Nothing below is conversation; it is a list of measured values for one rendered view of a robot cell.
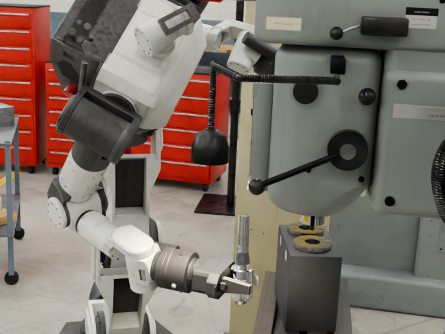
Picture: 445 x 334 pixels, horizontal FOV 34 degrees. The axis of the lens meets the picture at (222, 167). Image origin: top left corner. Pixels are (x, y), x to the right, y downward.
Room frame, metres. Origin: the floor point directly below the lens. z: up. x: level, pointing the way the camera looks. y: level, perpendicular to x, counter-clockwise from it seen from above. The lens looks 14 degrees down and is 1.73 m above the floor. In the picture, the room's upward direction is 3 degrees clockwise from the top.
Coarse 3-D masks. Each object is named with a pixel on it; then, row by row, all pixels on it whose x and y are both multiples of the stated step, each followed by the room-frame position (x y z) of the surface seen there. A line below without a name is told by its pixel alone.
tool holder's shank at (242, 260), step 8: (240, 216) 1.41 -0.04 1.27; (248, 216) 1.41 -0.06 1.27; (240, 224) 1.40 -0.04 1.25; (248, 224) 1.40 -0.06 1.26; (240, 232) 1.40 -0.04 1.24; (248, 232) 1.41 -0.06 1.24; (240, 240) 1.40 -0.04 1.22; (248, 240) 1.41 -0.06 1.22; (240, 248) 1.40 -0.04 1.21; (240, 256) 1.40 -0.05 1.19; (248, 256) 1.41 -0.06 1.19; (240, 264) 1.40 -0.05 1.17
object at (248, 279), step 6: (234, 276) 1.39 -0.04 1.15; (240, 276) 1.39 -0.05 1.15; (246, 276) 1.39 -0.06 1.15; (252, 276) 1.40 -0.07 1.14; (246, 282) 1.39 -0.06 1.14; (252, 282) 1.40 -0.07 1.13; (234, 294) 1.39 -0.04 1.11; (240, 294) 1.39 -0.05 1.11; (234, 300) 1.39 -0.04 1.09; (240, 300) 1.39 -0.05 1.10; (246, 300) 1.39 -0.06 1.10
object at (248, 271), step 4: (248, 264) 1.42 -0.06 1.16; (232, 268) 1.40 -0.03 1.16; (236, 268) 1.40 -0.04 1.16; (248, 268) 1.40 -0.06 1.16; (252, 268) 1.41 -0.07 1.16; (232, 272) 1.40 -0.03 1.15; (236, 272) 1.39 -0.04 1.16; (240, 272) 1.39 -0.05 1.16; (244, 272) 1.39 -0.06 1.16; (248, 272) 1.39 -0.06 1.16; (252, 272) 1.40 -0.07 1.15
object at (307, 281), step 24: (288, 240) 1.65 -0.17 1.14; (312, 240) 1.63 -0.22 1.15; (288, 264) 1.56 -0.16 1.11; (312, 264) 1.55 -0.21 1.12; (336, 264) 1.55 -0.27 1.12; (288, 288) 1.55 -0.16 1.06; (312, 288) 1.55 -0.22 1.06; (336, 288) 1.55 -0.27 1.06; (288, 312) 1.55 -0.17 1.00; (312, 312) 1.55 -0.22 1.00; (336, 312) 1.55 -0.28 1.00
